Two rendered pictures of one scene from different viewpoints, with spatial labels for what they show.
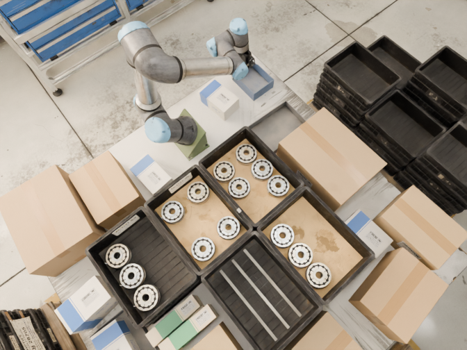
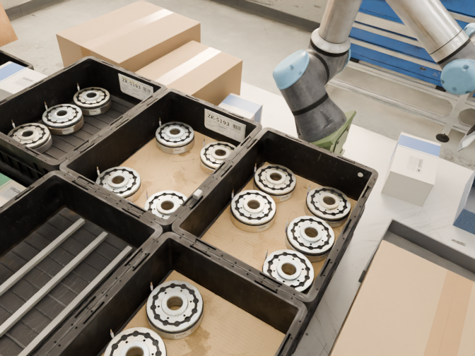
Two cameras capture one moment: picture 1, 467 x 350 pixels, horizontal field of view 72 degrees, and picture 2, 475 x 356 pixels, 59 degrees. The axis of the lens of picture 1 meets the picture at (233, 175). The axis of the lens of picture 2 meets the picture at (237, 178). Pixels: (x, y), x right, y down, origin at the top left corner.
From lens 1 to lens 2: 91 cm
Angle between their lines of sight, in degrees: 40
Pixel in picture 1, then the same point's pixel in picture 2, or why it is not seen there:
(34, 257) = (76, 32)
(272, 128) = not seen: hidden behind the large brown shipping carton
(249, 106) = (435, 220)
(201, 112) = (373, 159)
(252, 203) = (231, 242)
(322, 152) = (420, 337)
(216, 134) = not seen: hidden behind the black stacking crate
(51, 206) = (144, 30)
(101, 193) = (178, 66)
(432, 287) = not seen: outside the picture
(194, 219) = (171, 168)
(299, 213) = (242, 338)
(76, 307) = (13, 75)
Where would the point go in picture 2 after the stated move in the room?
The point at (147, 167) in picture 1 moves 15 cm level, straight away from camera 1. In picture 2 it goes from (240, 109) to (264, 89)
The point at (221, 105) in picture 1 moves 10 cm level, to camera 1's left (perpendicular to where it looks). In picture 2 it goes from (401, 164) to (379, 143)
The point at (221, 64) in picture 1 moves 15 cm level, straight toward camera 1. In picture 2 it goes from (441, 20) to (381, 30)
